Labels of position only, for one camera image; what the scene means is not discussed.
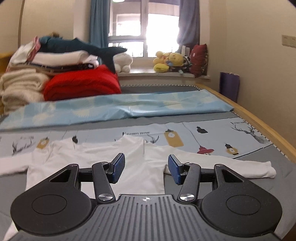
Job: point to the pink white folded clothes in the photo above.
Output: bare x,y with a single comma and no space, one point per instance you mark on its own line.
25,53

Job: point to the yellow plush toy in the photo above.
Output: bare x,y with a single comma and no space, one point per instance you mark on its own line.
171,62

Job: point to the red folded blanket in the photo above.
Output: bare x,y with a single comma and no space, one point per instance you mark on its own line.
82,83

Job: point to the dark patterned folded cloth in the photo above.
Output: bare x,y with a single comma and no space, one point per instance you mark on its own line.
55,70

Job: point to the blue right curtain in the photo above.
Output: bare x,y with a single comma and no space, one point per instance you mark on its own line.
189,24

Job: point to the cream knitted folded blanket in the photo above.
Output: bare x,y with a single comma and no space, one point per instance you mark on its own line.
22,87

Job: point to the blue curtain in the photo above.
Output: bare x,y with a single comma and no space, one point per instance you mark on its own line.
189,24
99,22

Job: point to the purple rolled mat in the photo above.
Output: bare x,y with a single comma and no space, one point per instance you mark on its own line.
229,85

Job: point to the wooden bed frame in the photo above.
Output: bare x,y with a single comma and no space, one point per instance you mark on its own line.
259,122

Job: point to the white folded blanket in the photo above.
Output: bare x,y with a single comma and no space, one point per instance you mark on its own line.
64,59

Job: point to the dark red cushion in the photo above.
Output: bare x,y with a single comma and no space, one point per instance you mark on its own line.
199,60

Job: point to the white plush toy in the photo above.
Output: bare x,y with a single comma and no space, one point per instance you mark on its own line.
122,63

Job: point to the blue left curtain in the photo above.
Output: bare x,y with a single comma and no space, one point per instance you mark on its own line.
99,22

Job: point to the light blue patterned quilt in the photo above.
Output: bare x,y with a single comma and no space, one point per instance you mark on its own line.
113,107

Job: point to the white framed window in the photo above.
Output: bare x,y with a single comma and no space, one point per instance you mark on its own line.
144,27

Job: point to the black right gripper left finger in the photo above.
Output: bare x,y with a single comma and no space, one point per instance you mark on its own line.
67,198

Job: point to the grey printed bed sheet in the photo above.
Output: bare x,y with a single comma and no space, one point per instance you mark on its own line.
26,161

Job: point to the beige wall socket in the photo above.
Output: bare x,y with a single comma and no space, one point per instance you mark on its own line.
288,41

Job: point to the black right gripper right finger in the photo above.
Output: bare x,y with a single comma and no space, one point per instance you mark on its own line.
226,200

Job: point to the white long-sleeve baby shirt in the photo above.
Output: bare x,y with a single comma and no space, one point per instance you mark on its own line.
143,217

